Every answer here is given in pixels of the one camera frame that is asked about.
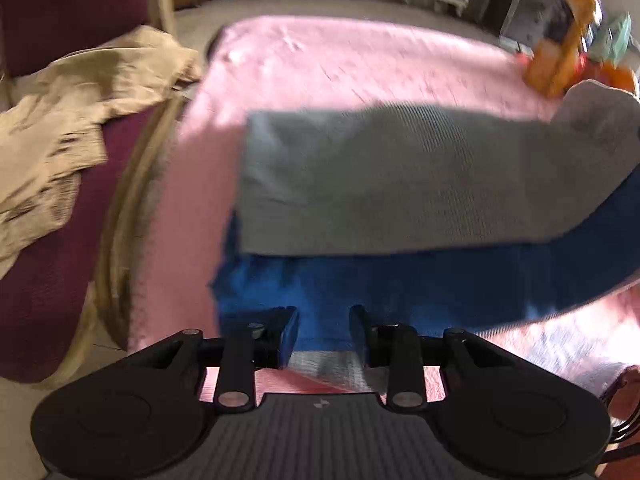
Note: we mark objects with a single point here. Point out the pink blanket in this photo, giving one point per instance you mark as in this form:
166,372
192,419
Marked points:
350,60

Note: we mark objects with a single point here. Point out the beige garment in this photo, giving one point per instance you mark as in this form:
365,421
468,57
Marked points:
75,110

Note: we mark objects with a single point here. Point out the grey and blue garment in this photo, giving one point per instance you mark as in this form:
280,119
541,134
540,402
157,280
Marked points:
400,175

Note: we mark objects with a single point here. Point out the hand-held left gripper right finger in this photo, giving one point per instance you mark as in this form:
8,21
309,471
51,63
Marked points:
357,329

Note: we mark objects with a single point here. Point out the white cup with green lid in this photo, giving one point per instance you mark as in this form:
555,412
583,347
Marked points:
612,35

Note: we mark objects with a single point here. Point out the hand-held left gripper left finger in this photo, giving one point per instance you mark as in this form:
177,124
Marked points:
289,334

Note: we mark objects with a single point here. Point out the maroon armchair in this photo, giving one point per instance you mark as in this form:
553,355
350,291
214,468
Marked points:
45,300

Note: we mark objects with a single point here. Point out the orange and green packets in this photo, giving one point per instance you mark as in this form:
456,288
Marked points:
555,60

